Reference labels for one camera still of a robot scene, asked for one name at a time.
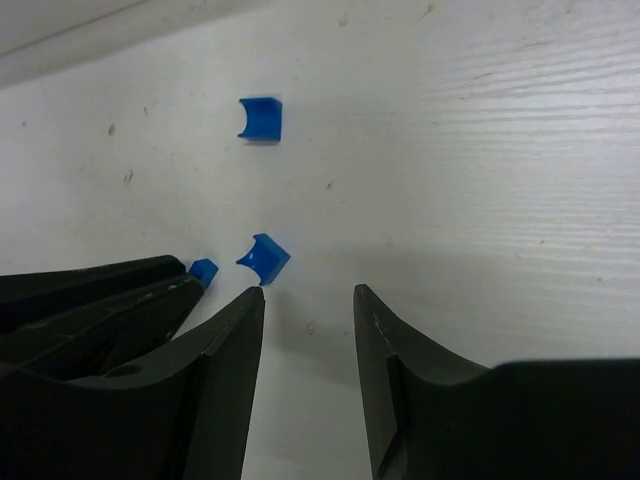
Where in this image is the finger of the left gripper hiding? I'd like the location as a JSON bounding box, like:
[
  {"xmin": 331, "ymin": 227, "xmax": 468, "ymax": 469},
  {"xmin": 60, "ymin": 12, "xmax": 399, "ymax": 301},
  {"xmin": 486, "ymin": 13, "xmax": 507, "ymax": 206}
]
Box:
[{"xmin": 1, "ymin": 274, "xmax": 205, "ymax": 380}]

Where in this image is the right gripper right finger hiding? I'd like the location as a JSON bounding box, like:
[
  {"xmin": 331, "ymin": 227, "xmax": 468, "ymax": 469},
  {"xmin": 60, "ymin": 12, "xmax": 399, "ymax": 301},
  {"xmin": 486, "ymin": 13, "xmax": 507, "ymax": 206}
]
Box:
[{"xmin": 353, "ymin": 285, "xmax": 639, "ymax": 479}]

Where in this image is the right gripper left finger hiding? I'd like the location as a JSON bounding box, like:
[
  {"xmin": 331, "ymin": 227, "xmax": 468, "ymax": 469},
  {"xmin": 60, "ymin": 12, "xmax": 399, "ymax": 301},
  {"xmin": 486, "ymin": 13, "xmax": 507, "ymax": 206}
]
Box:
[{"xmin": 1, "ymin": 287, "xmax": 265, "ymax": 479}]

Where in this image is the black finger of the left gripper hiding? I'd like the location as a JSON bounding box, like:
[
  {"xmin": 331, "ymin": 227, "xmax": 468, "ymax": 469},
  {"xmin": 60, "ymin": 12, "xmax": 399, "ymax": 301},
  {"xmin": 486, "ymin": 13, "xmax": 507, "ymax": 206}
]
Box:
[{"xmin": 1, "ymin": 255, "xmax": 186, "ymax": 334}]

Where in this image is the small blue lego piece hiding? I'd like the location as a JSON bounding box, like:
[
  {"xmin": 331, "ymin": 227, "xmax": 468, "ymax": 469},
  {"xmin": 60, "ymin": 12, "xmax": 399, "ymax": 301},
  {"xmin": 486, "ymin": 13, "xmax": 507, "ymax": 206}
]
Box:
[
  {"xmin": 188, "ymin": 258, "xmax": 219, "ymax": 289},
  {"xmin": 237, "ymin": 97, "xmax": 283, "ymax": 143},
  {"xmin": 236, "ymin": 233, "xmax": 291, "ymax": 287}
]

